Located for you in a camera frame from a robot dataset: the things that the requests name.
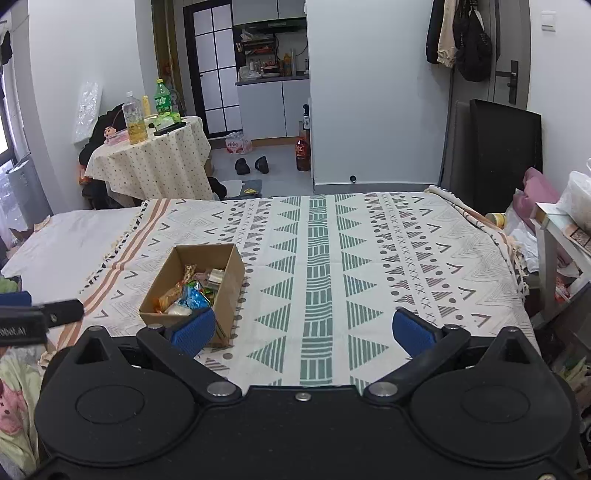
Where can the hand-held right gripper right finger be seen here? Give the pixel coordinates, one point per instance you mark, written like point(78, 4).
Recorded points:
point(413, 334)

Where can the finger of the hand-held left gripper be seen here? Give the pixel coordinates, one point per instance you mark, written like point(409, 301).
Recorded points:
point(14, 298)
point(64, 311)

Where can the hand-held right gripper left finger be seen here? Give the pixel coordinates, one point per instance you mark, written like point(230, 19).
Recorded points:
point(196, 331)

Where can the cream white snack packet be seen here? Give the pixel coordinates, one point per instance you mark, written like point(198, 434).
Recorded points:
point(178, 310)

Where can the small blue snack packet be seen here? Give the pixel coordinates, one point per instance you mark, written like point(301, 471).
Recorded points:
point(196, 296)

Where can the orange biscuit packet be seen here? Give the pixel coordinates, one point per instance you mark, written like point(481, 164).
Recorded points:
point(168, 296)

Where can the brown cardboard box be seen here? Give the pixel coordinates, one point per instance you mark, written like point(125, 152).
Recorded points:
point(226, 295)

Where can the black and white snack packet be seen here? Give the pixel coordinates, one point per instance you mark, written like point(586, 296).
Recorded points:
point(214, 277)

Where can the white bedsheet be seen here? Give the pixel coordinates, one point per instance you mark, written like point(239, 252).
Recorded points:
point(69, 240)

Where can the floral quilt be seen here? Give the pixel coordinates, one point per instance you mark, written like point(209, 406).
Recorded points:
point(16, 406)

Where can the grey floor mat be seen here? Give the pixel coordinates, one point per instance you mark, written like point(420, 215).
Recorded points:
point(240, 189)

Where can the white side table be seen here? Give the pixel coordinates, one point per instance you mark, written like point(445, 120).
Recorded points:
point(547, 258)

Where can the small table with dotted cloth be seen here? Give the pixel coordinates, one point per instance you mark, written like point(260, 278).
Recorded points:
point(152, 166)

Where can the black slipper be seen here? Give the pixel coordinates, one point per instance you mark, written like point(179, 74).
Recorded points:
point(262, 165)
point(242, 167)

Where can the dark clothing pile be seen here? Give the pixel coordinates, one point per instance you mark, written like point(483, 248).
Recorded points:
point(94, 138)

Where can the pink box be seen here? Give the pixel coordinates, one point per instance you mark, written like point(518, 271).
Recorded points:
point(120, 137)

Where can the small cartoon doll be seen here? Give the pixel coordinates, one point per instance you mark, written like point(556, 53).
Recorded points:
point(111, 132)

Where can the pink pillow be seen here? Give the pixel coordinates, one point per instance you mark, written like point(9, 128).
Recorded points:
point(538, 194)

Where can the pink water bottle pack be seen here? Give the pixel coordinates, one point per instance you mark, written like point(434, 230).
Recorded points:
point(238, 144)

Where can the black flat panel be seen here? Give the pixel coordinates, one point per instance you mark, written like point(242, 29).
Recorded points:
point(505, 157)

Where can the bubble wrap sheet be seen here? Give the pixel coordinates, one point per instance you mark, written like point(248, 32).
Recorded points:
point(87, 110)

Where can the yellow drink bottle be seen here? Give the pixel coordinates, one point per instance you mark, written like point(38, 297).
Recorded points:
point(135, 122)

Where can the large brown drink bottle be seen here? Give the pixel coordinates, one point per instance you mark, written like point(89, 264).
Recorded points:
point(303, 157)

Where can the black remote control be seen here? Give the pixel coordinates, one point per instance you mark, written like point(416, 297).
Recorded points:
point(170, 128)

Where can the green tissue pack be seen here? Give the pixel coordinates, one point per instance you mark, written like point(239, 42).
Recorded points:
point(165, 121)

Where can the white plastic bag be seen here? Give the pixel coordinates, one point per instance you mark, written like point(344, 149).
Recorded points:
point(579, 198)

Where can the green soda bottle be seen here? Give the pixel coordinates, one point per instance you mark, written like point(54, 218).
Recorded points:
point(162, 99)

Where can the white kitchen cabinet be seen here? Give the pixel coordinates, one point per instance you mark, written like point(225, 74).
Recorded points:
point(272, 108)

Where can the black spray bottle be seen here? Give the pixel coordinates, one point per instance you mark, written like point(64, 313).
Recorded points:
point(305, 117)

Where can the black framed glass door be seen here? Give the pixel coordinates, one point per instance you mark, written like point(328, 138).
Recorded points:
point(217, 50)

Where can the beige hanging garment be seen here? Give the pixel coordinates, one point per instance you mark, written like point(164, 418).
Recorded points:
point(447, 44)

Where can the black hanging coat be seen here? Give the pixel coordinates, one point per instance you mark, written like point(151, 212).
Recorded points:
point(434, 37)

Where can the white light switch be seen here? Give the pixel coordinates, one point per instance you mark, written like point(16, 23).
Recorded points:
point(548, 21)

